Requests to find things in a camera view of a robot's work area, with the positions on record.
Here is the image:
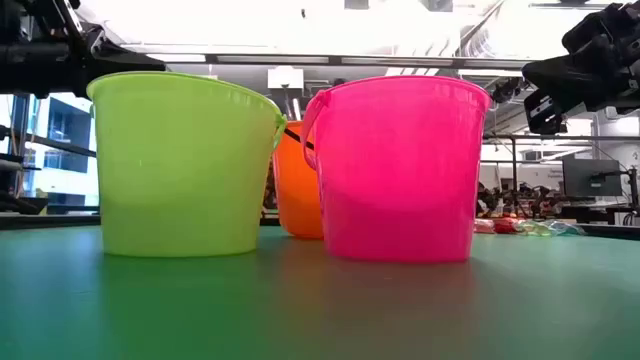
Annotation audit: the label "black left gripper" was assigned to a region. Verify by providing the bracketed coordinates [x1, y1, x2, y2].
[22, 0, 166, 99]

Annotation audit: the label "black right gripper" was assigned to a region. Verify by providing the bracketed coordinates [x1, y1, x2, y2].
[522, 2, 640, 114]

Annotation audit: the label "black computer monitor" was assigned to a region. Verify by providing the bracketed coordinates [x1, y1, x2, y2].
[562, 158, 624, 198]

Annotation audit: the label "lime green plastic bucket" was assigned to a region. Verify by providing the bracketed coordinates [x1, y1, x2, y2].
[86, 70, 289, 259]

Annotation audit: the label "background robot arms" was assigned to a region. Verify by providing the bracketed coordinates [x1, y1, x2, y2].
[477, 182, 564, 220]

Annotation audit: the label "long ceiling light bar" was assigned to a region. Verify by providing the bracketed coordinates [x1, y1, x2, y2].
[119, 52, 541, 70]

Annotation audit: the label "white hanging box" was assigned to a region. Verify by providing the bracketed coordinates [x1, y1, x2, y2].
[267, 66, 305, 90]

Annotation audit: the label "pink plastic bucket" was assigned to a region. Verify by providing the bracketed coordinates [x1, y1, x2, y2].
[300, 74, 494, 264]

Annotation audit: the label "orange plastic bucket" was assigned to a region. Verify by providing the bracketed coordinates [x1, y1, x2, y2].
[272, 119, 326, 240]

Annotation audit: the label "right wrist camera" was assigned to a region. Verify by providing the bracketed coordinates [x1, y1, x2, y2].
[524, 89, 569, 135]

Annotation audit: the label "black ceiling-mounted camera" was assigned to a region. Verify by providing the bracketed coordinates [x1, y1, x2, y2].
[492, 77, 526, 105]

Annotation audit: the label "black aluminium table frame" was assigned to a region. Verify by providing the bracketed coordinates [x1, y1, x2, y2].
[0, 213, 640, 241]

